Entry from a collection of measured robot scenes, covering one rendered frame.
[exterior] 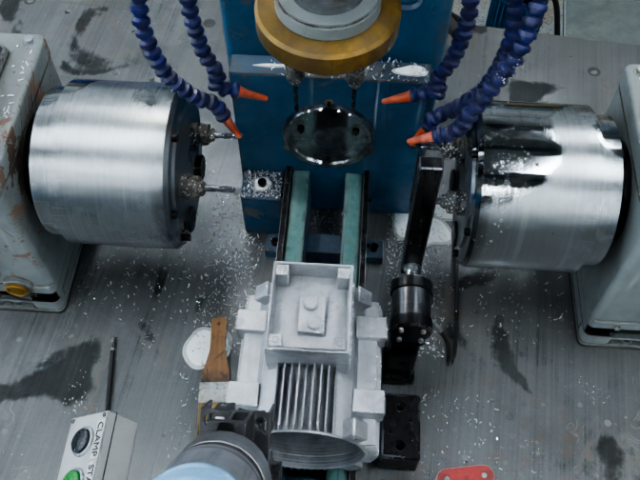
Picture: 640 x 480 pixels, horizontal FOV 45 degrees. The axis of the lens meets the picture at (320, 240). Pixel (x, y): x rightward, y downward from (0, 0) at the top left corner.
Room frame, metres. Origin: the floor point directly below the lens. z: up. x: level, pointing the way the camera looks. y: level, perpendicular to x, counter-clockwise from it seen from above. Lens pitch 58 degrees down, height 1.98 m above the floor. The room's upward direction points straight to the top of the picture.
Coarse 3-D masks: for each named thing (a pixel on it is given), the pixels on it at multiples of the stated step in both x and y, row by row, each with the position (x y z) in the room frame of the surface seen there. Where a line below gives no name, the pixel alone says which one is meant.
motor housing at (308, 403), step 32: (256, 352) 0.40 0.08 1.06; (352, 352) 0.40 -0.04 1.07; (288, 384) 0.35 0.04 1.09; (320, 384) 0.34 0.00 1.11; (352, 384) 0.36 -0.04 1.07; (288, 416) 0.30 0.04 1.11; (320, 416) 0.31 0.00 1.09; (352, 416) 0.31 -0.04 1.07; (288, 448) 0.31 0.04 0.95; (320, 448) 0.31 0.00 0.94; (352, 448) 0.30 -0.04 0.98
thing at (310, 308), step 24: (288, 264) 0.49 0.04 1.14; (312, 264) 0.49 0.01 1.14; (336, 264) 0.49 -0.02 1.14; (288, 288) 0.47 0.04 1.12; (312, 288) 0.47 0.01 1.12; (336, 288) 0.47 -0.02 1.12; (288, 312) 0.43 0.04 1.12; (312, 312) 0.43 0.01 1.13; (336, 312) 0.43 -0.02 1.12; (288, 336) 0.40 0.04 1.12; (312, 336) 0.40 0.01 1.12; (336, 336) 0.40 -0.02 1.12; (288, 360) 0.37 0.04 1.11; (312, 360) 0.37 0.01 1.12; (336, 360) 0.37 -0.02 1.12
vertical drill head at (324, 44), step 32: (256, 0) 0.75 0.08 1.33; (288, 0) 0.72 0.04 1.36; (320, 0) 0.70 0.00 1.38; (352, 0) 0.71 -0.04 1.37; (384, 0) 0.75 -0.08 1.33; (288, 32) 0.69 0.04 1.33; (320, 32) 0.68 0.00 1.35; (352, 32) 0.68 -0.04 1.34; (384, 32) 0.69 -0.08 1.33; (288, 64) 0.67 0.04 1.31; (320, 64) 0.65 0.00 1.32; (352, 64) 0.66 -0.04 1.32; (352, 96) 0.69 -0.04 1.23
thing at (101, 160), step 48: (48, 96) 0.76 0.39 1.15; (96, 96) 0.75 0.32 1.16; (144, 96) 0.75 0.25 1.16; (48, 144) 0.67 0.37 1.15; (96, 144) 0.67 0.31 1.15; (144, 144) 0.67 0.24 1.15; (192, 144) 0.75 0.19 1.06; (48, 192) 0.63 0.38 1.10; (96, 192) 0.62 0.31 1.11; (144, 192) 0.62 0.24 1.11; (192, 192) 0.65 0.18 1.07; (96, 240) 0.60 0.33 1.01; (144, 240) 0.60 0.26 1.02
